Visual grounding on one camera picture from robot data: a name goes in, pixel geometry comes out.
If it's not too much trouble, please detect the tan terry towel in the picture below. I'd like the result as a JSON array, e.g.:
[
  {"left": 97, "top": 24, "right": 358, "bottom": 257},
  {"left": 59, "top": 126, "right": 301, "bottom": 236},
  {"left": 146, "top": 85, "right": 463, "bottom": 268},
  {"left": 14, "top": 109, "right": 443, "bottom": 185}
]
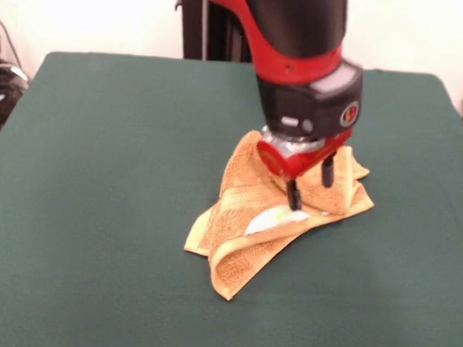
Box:
[{"left": 180, "top": 126, "right": 379, "bottom": 310}]

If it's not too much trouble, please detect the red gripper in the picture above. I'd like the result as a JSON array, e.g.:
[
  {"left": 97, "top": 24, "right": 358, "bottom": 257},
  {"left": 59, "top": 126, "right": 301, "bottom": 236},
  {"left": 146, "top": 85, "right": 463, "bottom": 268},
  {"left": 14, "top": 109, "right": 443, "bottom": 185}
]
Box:
[{"left": 252, "top": 123, "right": 354, "bottom": 213}]

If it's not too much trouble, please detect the dark green tablecloth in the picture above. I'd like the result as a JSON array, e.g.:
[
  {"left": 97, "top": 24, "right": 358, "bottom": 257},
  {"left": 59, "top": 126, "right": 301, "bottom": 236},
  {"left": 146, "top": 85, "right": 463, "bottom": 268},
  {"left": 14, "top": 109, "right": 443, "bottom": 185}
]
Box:
[{"left": 0, "top": 46, "right": 463, "bottom": 347}]

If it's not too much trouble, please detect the bundle of black cables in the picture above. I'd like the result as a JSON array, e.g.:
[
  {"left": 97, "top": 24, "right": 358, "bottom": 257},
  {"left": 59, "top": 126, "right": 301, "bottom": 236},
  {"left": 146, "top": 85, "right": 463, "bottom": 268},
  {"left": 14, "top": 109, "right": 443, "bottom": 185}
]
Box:
[{"left": 0, "top": 63, "right": 31, "bottom": 142}]

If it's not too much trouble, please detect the black upright column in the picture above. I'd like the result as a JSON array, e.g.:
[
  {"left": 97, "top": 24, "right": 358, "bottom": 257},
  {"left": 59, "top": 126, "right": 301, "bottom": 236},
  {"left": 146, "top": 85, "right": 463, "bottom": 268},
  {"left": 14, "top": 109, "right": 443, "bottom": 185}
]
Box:
[{"left": 171, "top": 0, "right": 260, "bottom": 64}]

